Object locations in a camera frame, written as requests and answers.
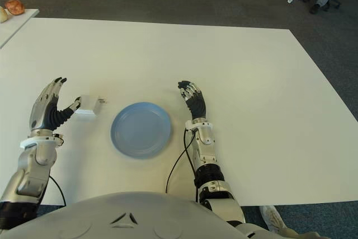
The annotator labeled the blue plate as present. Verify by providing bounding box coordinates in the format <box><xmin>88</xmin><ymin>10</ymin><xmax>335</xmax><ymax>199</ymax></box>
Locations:
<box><xmin>110</xmin><ymin>101</ymin><xmax>172</xmax><ymax>160</ymax></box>

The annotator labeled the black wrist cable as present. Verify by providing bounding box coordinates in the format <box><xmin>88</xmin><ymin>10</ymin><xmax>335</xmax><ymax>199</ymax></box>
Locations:
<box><xmin>165</xmin><ymin>128</ymin><xmax>198</xmax><ymax>202</ymax></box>
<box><xmin>49</xmin><ymin>176</ymin><xmax>67</xmax><ymax>206</ymax></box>

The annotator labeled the reddish brown bread roll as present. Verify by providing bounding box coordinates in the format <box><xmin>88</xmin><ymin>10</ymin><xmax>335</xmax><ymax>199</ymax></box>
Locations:
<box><xmin>4</xmin><ymin>0</ymin><xmax>25</xmax><ymax>16</ymax></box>

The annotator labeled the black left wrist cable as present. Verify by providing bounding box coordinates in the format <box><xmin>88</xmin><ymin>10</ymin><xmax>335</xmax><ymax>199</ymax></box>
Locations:
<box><xmin>49</xmin><ymin>176</ymin><xmax>67</xmax><ymax>206</ymax></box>

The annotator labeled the cream round fruit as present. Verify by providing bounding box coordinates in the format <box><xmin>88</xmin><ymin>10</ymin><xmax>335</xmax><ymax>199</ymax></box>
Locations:
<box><xmin>0</xmin><ymin>6</ymin><xmax>11</xmax><ymax>24</ymax></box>

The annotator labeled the white side table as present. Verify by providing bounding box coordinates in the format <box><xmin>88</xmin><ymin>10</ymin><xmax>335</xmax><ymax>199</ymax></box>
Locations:
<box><xmin>0</xmin><ymin>8</ymin><xmax>40</xmax><ymax>49</ymax></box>

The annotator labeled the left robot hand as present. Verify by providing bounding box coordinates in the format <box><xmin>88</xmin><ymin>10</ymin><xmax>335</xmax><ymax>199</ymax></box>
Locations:
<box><xmin>29</xmin><ymin>76</ymin><xmax>82</xmax><ymax>132</ymax></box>

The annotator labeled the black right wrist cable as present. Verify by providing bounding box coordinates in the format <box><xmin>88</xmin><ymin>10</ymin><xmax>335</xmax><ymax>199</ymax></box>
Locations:
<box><xmin>165</xmin><ymin>128</ymin><xmax>198</xmax><ymax>202</ymax></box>

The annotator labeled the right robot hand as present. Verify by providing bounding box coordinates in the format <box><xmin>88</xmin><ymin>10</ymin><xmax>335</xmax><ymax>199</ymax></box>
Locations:
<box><xmin>177</xmin><ymin>80</ymin><xmax>208</xmax><ymax>122</ymax></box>

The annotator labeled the white shoe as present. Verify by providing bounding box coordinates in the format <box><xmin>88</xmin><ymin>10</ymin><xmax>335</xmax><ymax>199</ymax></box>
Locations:
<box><xmin>258</xmin><ymin>205</ymin><xmax>288</xmax><ymax>234</ymax></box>

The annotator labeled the khaki trouser leg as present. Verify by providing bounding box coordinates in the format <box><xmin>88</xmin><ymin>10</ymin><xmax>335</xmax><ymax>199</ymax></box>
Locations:
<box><xmin>275</xmin><ymin>227</ymin><xmax>322</xmax><ymax>239</ymax></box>

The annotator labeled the silver robot torso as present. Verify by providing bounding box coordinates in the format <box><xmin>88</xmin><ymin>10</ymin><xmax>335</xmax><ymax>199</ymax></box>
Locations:
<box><xmin>0</xmin><ymin>191</ymin><xmax>249</xmax><ymax>239</ymax></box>

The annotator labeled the white charger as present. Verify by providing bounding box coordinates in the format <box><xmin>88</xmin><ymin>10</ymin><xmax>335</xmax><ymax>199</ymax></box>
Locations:
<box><xmin>74</xmin><ymin>95</ymin><xmax>107</xmax><ymax>116</ymax></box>

